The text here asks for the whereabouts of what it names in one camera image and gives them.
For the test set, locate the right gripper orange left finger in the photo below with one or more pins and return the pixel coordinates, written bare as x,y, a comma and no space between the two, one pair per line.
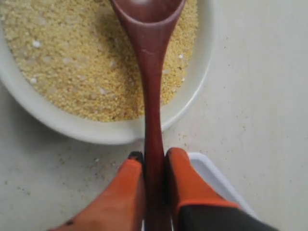
120,207

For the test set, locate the dark brown wooden spoon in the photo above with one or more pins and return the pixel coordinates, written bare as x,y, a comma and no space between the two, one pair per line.
149,25

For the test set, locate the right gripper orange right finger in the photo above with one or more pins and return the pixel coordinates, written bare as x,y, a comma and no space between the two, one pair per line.
196,206

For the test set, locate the white bowl of yellow grain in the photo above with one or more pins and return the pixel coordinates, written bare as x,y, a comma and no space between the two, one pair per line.
70,65

